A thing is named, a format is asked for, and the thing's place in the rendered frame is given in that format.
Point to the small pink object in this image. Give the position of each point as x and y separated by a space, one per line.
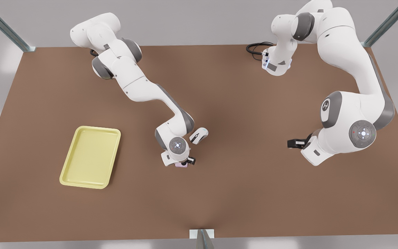
181 166

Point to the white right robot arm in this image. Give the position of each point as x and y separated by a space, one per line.
135 81

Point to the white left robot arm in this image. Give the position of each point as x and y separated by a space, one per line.
352 62

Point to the yellow rectangular tray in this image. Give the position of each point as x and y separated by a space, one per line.
91 157

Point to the silver frame post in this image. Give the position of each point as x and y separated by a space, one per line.
387 22
3 26
202 237

